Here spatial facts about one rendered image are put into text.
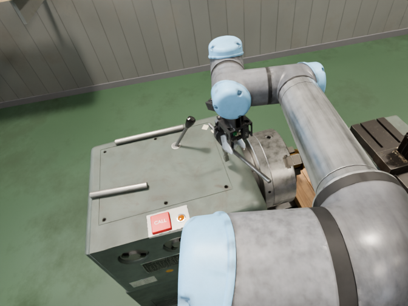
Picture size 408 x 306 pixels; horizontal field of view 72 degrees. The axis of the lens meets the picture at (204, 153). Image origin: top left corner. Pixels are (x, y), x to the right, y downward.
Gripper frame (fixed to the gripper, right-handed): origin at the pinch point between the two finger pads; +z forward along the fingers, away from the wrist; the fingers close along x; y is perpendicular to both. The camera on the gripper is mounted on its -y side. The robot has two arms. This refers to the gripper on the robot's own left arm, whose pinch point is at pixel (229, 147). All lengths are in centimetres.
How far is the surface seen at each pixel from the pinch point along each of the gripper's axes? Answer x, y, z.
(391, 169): 64, 20, 37
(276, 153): 19.1, 0.0, 15.4
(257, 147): 14.8, -5.7, 14.4
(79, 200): -86, -137, 137
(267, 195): 9.9, 7.3, 26.0
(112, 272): -51, 2, 30
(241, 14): 153, -229, 71
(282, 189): 15.6, 8.5, 25.0
